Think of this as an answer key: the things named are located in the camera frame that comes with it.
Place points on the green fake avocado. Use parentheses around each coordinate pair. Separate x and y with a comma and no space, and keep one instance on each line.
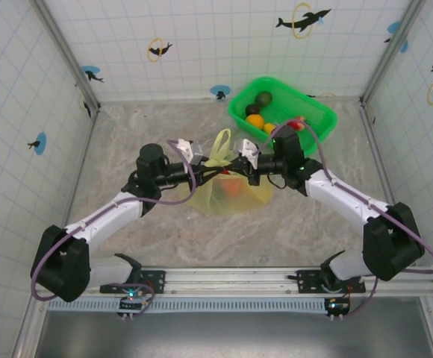
(264,98)

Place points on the aluminium side frame rail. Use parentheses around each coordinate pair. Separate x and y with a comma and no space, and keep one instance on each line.
(94,119)
(373,141)

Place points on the fake orange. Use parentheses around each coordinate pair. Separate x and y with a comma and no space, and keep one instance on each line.
(255,121)

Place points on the grey metal panel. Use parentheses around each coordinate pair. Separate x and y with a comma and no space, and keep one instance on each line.
(220,335)

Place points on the red fake strawberry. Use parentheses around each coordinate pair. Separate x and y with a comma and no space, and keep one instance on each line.
(295,125)

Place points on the red fake apple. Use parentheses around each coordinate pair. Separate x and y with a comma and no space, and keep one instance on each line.
(224,173)

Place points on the aluminium corner post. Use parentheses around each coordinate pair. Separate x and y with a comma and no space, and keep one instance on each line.
(67,56)
(388,56)

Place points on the dark brown fake fruit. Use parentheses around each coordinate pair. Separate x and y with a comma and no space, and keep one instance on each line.
(253,110)

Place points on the long yellow fake fruit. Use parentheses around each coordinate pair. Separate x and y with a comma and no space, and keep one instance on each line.
(269,128)

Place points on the orange-red fake tomato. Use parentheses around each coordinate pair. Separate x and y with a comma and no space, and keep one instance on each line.
(233,188)

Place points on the long aluminium frame rail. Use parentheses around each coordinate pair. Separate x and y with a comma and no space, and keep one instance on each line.
(145,100)

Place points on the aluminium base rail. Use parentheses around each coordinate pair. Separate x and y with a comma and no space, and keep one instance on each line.
(231,279)

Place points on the black fish blue circle sticker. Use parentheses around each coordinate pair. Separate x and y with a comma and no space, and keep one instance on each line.
(39,143)
(219,90)
(393,28)
(91,72)

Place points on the green plastic basket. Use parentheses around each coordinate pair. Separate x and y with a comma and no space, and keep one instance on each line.
(295,100)

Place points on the yellow avocado print plastic bag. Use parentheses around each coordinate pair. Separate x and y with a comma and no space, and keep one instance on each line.
(216,203)

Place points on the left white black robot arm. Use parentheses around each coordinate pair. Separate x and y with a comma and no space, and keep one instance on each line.
(104,220)

